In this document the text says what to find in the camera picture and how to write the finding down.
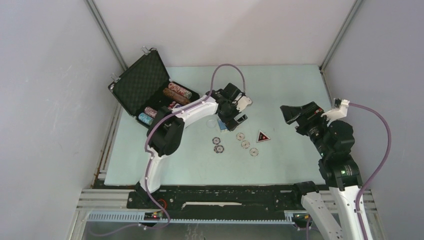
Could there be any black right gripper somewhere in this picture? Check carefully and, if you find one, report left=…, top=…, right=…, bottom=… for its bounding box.
left=279, top=100, right=330, bottom=157

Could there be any blue card deck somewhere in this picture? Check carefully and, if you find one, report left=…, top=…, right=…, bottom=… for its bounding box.
left=217, top=119, right=228, bottom=132

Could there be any clear dealer button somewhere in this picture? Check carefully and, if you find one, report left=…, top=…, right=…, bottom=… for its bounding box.
left=206, top=119, right=217, bottom=129

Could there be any red black triangle token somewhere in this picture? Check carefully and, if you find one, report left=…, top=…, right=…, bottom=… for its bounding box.
left=256, top=130, right=271, bottom=143

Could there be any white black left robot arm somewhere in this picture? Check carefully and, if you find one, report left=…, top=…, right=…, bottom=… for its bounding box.
left=138, top=83, right=253, bottom=208

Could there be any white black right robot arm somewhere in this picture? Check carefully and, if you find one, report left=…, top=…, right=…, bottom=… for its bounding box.
left=280, top=99, right=373, bottom=240

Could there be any blue white poker chip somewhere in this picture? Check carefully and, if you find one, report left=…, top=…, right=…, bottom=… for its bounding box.
left=212, top=137, right=221, bottom=145
left=214, top=145, right=225, bottom=154

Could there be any brown orange chip row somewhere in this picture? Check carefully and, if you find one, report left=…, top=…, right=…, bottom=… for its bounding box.
left=162, top=88, right=191, bottom=106

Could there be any red card deck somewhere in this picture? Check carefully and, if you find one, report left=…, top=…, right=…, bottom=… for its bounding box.
left=172, top=103, right=182, bottom=109

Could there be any red white chip row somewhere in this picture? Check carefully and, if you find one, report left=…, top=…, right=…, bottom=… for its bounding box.
left=168, top=82, right=193, bottom=99

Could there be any purple chip row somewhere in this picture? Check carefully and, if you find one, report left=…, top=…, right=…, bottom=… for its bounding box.
left=144, top=106, right=158, bottom=119

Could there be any green blue chip row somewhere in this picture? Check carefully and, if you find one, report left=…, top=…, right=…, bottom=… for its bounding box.
left=138, top=112, right=154, bottom=126

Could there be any black aluminium poker case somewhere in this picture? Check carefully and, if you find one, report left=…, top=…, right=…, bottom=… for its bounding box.
left=108, top=48, right=201, bottom=129

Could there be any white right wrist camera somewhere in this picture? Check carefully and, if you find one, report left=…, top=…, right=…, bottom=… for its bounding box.
left=322, top=98, right=350, bottom=122

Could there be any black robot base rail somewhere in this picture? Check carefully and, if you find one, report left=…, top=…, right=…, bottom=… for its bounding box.
left=126, top=184, right=325, bottom=220

